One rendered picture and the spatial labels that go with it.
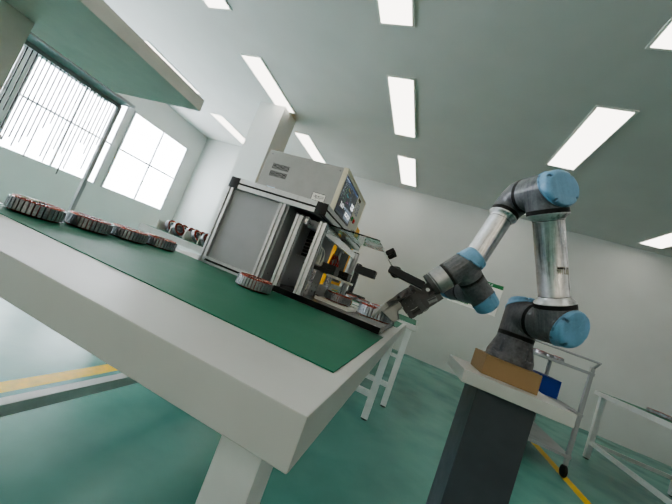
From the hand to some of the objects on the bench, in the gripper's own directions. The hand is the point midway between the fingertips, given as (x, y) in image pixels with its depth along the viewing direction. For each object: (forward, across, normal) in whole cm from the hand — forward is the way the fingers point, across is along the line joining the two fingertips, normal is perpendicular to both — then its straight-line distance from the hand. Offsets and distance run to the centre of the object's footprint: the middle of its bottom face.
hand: (373, 313), depth 95 cm
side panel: (+41, +8, +44) cm, 60 cm away
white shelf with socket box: (+52, -49, +59) cm, 92 cm away
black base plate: (+18, +40, +12) cm, 46 cm away
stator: (+27, -10, +25) cm, 38 cm away
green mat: (+31, -24, +30) cm, 49 cm away
